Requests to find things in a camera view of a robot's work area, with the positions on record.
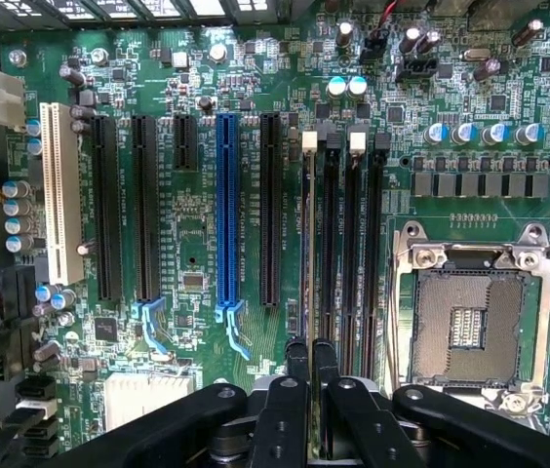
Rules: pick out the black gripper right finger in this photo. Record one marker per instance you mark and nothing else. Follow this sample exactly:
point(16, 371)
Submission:
point(363, 424)

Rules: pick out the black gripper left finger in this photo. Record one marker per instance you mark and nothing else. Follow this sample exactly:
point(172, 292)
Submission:
point(280, 419)

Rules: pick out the RAM slot black clip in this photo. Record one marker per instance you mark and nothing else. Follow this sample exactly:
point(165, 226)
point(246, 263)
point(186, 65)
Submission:
point(331, 234)

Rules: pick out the white finned heat sink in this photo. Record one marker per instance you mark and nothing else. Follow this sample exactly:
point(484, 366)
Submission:
point(148, 402)

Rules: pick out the silver CPU socket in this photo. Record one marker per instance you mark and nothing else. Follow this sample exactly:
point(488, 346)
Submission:
point(470, 326)

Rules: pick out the long black expansion slot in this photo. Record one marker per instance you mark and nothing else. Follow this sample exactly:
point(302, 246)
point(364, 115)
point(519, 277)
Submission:
point(271, 209)
point(107, 209)

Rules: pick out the green motherboard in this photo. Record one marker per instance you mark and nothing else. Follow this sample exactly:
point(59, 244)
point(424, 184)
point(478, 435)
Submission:
point(192, 219)

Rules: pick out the black SATA port stack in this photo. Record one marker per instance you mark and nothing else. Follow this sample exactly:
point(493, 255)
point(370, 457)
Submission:
point(36, 434)

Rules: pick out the black expansion slot blue latch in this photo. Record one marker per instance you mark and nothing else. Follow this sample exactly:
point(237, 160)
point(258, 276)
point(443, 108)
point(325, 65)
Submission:
point(145, 209)

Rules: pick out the black connector block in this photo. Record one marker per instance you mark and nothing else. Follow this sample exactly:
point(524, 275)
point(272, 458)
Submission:
point(19, 317)

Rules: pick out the short black expansion slot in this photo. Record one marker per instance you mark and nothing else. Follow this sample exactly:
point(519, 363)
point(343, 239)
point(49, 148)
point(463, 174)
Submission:
point(185, 141)

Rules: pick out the blue-top silver capacitor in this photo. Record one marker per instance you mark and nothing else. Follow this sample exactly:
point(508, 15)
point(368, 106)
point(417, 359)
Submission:
point(465, 132)
point(17, 243)
point(494, 132)
point(15, 189)
point(528, 132)
point(15, 207)
point(337, 88)
point(357, 88)
point(437, 132)
point(16, 225)

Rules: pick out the white PCI expansion slot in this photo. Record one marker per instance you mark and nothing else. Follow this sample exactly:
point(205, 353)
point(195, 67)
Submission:
point(60, 195)

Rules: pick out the black fan header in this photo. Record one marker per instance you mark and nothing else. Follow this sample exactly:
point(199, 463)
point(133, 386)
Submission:
point(416, 69)

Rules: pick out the silver mounting screw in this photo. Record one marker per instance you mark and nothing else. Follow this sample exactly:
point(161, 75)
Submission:
point(218, 52)
point(17, 57)
point(99, 56)

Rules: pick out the dark cylindrical capacitor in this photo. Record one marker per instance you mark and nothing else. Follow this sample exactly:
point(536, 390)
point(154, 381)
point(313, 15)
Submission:
point(430, 41)
point(527, 32)
point(486, 69)
point(410, 40)
point(344, 33)

